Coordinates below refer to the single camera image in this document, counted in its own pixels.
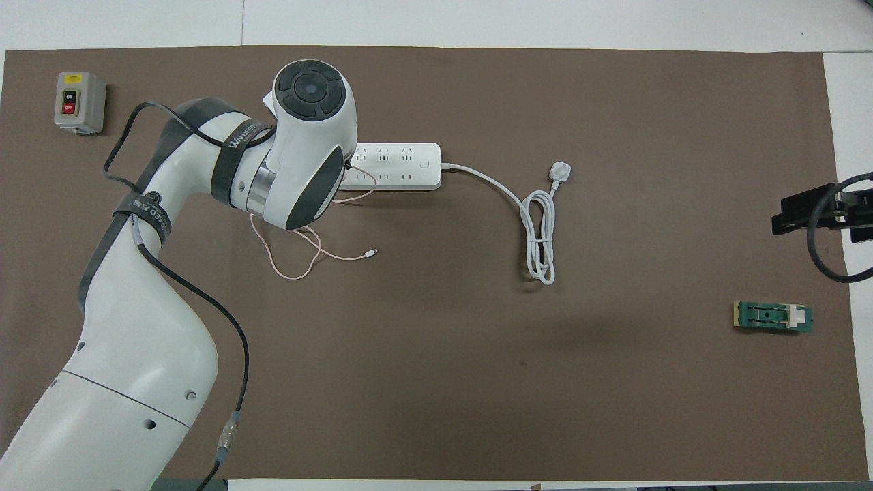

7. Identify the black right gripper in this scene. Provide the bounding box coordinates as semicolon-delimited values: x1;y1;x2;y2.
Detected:
771;182;873;244

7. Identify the pink charging cable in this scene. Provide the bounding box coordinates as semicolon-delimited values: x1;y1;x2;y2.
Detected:
248;166;379;282

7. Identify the white power strip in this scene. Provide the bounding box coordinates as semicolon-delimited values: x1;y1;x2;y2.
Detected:
338;141;443;192

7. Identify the brown table mat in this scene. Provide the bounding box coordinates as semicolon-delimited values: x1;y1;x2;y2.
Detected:
0;45;871;482

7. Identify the white power cord with plug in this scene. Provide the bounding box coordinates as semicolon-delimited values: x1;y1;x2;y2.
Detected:
441;160;573;286

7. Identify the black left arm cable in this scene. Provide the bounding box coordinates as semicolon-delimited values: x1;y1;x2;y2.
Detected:
102;100;278;491

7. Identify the grey on-off switch box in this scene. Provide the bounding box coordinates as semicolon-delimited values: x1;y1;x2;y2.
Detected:
53;71;108;136

